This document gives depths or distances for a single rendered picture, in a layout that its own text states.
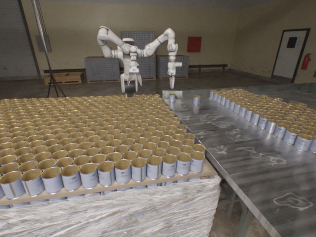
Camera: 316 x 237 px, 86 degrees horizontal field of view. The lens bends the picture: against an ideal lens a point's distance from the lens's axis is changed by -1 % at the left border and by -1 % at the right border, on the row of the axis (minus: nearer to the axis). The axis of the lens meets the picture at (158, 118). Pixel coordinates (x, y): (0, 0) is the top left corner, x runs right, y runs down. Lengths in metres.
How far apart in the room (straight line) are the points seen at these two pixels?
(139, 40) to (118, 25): 1.95
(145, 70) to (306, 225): 7.85
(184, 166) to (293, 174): 0.51
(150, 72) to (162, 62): 0.72
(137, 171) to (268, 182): 0.57
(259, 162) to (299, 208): 0.26
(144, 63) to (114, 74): 1.44
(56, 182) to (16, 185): 0.14
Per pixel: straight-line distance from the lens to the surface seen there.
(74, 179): 0.78
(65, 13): 9.96
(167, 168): 0.79
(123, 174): 0.75
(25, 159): 0.99
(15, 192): 0.87
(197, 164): 0.83
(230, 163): 0.96
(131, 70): 1.77
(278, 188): 0.92
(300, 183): 1.00
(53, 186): 0.81
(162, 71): 8.38
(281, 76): 9.17
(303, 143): 1.23
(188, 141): 0.96
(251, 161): 1.01
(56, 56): 10.09
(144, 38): 8.10
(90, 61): 8.09
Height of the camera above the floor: 1.63
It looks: 24 degrees down
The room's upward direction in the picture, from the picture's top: straight up
